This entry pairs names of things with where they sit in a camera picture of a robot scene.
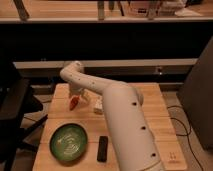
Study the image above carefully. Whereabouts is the black rectangular remote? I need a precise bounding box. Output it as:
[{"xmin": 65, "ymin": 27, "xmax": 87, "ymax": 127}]
[{"xmin": 97, "ymin": 136, "xmax": 108, "ymax": 162}]

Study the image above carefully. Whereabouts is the black cable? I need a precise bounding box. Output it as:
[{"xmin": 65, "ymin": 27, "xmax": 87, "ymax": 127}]
[{"xmin": 167, "ymin": 105, "xmax": 204, "ymax": 171}]

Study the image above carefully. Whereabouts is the black chair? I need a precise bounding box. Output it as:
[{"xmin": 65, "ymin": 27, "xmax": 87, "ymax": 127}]
[{"xmin": 0, "ymin": 58, "xmax": 47, "ymax": 171}]

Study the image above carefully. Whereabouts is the red orange pepper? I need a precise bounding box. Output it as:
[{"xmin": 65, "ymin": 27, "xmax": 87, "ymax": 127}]
[{"xmin": 69, "ymin": 96, "xmax": 80, "ymax": 110}]

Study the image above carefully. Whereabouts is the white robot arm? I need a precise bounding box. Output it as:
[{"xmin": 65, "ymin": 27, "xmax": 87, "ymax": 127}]
[{"xmin": 60, "ymin": 61, "xmax": 166, "ymax": 171}]

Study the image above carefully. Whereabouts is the green round plate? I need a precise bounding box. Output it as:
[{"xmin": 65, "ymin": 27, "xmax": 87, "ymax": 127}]
[{"xmin": 49, "ymin": 123, "xmax": 88, "ymax": 162}]

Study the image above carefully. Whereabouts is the white plastic bottle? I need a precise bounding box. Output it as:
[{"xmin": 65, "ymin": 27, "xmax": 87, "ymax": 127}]
[{"xmin": 94, "ymin": 97, "xmax": 103, "ymax": 115}]

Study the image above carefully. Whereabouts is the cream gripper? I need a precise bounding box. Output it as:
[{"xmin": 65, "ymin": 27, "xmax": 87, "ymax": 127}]
[{"xmin": 68, "ymin": 84, "xmax": 90, "ymax": 103}]

